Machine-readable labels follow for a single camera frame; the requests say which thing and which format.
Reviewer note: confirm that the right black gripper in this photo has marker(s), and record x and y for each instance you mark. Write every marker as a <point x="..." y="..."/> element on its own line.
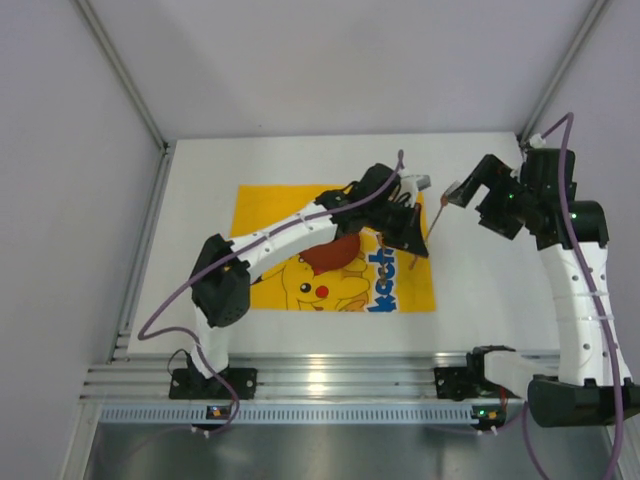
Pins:
<point x="489" y="189"/>

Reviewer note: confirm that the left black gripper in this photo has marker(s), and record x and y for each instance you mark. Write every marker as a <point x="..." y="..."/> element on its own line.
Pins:
<point x="400" y="226"/>

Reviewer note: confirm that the yellow pikachu placemat cloth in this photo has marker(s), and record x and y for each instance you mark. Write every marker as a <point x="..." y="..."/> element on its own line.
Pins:
<point x="295" y="285"/>

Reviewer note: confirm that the gold spoon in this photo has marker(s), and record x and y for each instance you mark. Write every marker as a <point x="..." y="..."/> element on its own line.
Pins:
<point x="444" y="201"/>

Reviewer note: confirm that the red-brown plastic plate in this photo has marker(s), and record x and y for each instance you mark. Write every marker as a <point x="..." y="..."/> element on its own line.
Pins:
<point x="333" y="255"/>

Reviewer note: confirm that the gold fork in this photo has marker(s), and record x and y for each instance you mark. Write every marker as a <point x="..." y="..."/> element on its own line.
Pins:
<point x="382" y="269"/>

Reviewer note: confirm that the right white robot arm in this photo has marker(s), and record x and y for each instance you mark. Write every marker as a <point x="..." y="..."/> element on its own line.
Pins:
<point x="592" y="384"/>

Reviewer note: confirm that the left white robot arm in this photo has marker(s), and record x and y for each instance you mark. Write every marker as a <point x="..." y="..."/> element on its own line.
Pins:
<point x="226" y="269"/>

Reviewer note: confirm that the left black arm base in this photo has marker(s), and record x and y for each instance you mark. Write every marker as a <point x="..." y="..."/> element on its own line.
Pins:
<point x="188" y="385"/>

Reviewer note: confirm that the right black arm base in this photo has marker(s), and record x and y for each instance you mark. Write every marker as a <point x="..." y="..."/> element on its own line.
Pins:
<point x="458" y="383"/>

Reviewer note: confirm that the aluminium mounting rail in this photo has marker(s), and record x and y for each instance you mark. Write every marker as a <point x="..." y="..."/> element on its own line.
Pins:
<point x="313" y="377"/>

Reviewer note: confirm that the slotted grey cable duct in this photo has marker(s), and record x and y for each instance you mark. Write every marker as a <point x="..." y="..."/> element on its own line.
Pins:
<point x="298" y="414"/>

